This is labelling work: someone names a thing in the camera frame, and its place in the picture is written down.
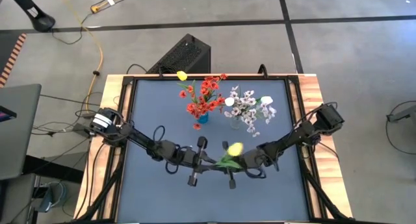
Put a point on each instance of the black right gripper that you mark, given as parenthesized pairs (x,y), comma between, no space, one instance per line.
(252,160)

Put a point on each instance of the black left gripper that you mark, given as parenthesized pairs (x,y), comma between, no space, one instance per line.
(193,159)

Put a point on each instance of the green tulip stem foreground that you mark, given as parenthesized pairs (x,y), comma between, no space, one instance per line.
(235,149)

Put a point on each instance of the clear cut glass vase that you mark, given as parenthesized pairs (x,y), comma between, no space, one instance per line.
(235,124)

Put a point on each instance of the white artificial flower bunch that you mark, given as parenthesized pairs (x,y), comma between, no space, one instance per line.
(250,112)

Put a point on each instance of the orange artificial flower bunch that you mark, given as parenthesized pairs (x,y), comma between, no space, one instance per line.
(198,108)
(208,84)

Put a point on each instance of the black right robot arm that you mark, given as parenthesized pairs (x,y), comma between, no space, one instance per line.
(292,138)

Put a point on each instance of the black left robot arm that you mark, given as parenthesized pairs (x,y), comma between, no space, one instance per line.
(143,141)

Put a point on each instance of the blue cut glass vase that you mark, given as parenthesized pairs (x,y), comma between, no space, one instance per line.
(203,119)

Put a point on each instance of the loose white blossom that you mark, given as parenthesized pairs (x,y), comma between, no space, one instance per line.
(256,134)

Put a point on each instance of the loose orange blossom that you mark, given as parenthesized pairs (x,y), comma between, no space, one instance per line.
(197,126)

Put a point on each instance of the yellow artificial tulip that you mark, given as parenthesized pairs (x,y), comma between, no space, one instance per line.
(182,76)

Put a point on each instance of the black computer tower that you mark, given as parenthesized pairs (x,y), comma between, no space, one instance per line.
(185,55)

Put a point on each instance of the black floor stand base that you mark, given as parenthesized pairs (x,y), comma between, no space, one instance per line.
(52,169)

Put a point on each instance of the grey stand foot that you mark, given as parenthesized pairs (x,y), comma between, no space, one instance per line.
(403,113)

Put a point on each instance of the light blue plastic bag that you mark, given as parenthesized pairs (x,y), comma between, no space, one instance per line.
(52,198)

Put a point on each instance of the grey side table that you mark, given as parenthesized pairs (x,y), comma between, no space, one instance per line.
(19,136)

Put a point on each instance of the black stand foot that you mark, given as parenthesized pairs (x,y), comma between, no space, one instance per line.
(42,22)

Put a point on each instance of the black mat striped edge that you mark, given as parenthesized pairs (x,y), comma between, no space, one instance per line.
(6,55)

